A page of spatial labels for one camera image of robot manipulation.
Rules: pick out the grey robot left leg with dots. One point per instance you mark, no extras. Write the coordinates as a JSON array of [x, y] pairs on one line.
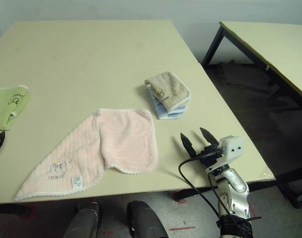
[[83, 220]]

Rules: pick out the beige folded towel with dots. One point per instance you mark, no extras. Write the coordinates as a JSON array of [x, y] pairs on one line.
[[170, 86]]

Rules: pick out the pink towel with white trim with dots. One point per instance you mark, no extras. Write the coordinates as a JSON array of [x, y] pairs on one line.
[[126, 138]]

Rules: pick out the clear table corner protector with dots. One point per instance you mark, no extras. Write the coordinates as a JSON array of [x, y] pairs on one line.
[[266, 174]]

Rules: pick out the beige side table black frame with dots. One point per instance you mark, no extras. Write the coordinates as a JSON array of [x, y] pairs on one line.
[[277, 47]]

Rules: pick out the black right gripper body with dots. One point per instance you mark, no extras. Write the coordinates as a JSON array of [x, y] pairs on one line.
[[211, 156]]

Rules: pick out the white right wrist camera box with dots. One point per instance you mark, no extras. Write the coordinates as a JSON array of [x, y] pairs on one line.
[[232, 147]]

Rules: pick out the black caster foot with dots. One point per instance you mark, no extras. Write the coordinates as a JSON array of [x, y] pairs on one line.
[[292, 197]]

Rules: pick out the dark mat under side table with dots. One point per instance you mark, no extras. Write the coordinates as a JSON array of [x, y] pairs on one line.
[[240, 74]]

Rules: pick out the green towel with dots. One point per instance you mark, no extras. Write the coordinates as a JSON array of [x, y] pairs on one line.
[[5, 111]]

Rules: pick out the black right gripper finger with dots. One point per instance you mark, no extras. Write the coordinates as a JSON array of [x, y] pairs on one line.
[[209, 137], [187, 146]]

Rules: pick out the blue folded towel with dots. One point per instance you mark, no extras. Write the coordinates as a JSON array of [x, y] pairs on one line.
[[164, 113]]

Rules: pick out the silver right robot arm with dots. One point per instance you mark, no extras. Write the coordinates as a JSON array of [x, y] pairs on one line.
[[234, 193]]

